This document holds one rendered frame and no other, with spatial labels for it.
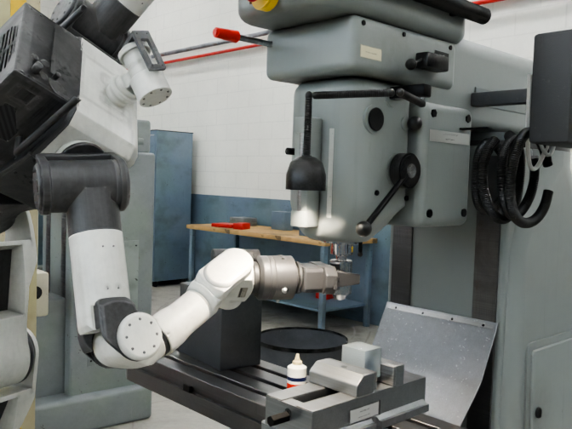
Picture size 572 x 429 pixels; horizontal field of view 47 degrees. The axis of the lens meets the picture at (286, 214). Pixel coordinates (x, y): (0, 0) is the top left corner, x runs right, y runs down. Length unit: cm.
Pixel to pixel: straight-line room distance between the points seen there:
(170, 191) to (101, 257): 752
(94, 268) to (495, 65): 101
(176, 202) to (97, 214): 756
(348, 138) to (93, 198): 48
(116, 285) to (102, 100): 37
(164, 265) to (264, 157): 198
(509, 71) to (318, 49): 58
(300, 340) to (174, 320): 252
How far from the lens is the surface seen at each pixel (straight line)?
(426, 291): 171
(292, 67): 132
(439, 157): 142
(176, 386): 169
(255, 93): 810
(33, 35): 131
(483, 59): 159
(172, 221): 868
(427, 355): 166
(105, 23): 149
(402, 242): 173
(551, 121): 135
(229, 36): 130
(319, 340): 365
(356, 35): 123
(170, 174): 864
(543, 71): 137
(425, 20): 138
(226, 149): 846
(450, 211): 146
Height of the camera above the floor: 143
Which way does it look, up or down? 3 degrees down
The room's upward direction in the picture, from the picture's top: 2 degrees clockwise
